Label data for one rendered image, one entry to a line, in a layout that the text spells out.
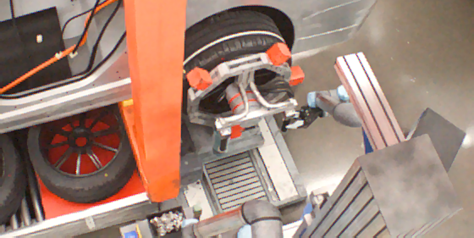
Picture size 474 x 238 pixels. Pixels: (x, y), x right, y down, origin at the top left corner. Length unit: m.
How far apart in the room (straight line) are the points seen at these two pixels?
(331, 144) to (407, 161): 2.32
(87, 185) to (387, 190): 1.95
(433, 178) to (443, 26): 3.37
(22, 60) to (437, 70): 3.09
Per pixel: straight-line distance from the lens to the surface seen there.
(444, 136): 3.82
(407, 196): 1.55
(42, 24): 3.35
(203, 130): 3.53
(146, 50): 1.79
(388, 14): 4.72
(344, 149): 3.90
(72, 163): 3.43
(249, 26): 2.80
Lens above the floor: 3.36
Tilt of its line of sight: 59 degrees down
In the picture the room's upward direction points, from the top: 11 degrees clockwise
